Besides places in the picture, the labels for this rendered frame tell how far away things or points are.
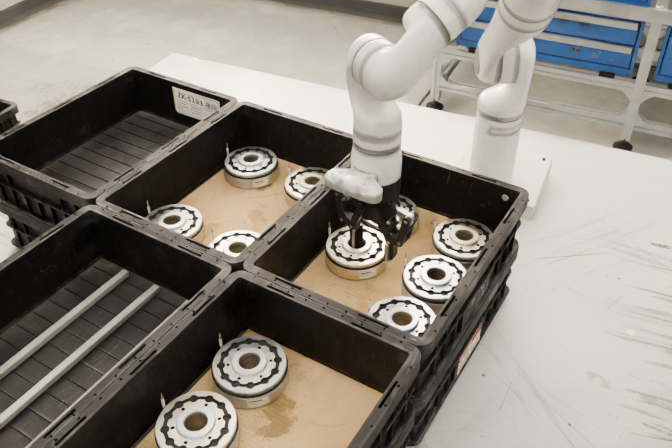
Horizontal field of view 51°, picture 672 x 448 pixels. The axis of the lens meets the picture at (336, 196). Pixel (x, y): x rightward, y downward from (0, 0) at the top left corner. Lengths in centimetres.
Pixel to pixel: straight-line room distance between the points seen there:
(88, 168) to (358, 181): 66
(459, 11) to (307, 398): 55
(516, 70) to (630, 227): 42
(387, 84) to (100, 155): 76
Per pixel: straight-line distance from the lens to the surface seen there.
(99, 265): 124
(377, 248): 116
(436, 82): 325
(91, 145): 156
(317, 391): 100
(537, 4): 114
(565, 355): 127
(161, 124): 159
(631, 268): 147
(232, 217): 129
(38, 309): 120
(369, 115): 98
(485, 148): 147
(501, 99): 143
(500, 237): 110
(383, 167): 101
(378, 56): 93
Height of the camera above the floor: 162
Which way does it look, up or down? 36 degrees down
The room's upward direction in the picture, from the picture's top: straight up
